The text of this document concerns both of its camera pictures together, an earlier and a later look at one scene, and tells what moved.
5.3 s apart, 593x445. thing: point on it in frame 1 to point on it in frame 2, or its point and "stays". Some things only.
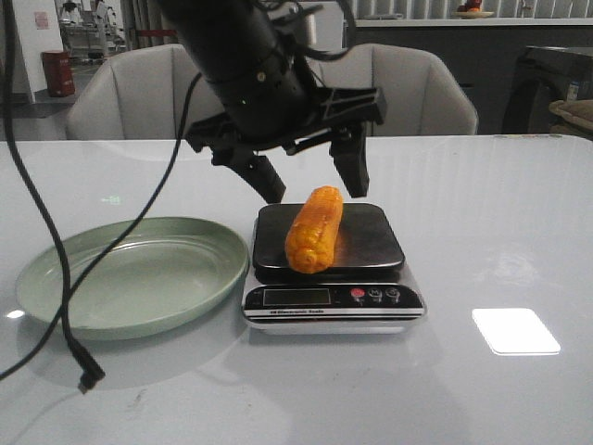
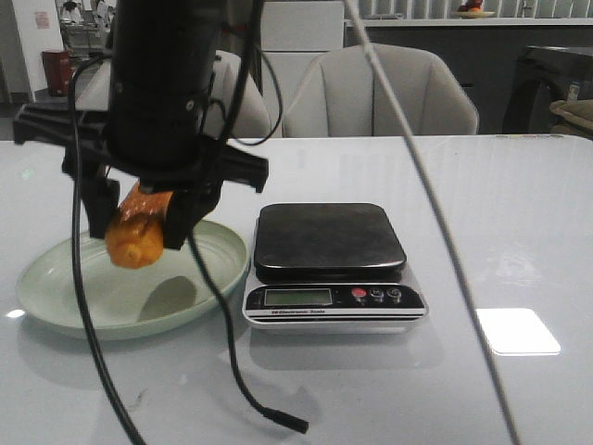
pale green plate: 169,270 stays
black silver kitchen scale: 365,289 stays
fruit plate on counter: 471,10 stays
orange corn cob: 311,230 to 134,233
